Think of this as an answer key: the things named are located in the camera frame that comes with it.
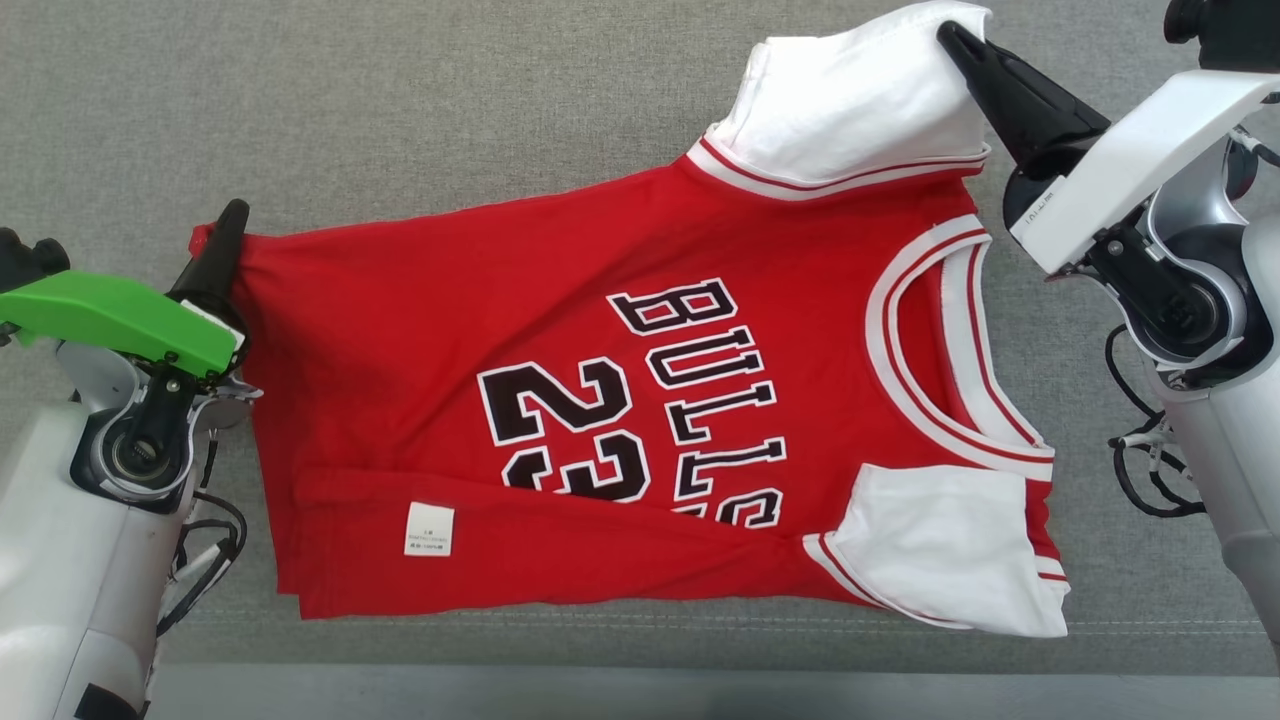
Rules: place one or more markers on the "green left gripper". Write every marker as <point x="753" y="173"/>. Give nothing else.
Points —
<point x="110" y="310"/>

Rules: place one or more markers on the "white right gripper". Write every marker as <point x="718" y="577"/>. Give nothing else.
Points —
<point x="1130" y="170"/>

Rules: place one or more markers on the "red white Bulls jersey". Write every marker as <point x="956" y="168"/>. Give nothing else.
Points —
<point x="450" y="300"/>

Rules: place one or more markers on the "grey fabric sofa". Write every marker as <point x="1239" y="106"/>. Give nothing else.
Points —
<point x="450" y="100"/>

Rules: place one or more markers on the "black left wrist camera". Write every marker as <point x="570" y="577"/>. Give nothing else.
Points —
<point x="25" y="262"/>

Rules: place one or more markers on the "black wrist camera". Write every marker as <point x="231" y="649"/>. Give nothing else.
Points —
<point x="1235" y="35"/>
<point x="25" y="262"/>

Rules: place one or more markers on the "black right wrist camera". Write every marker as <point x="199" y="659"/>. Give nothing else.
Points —
<point x="1235" y="35"/>

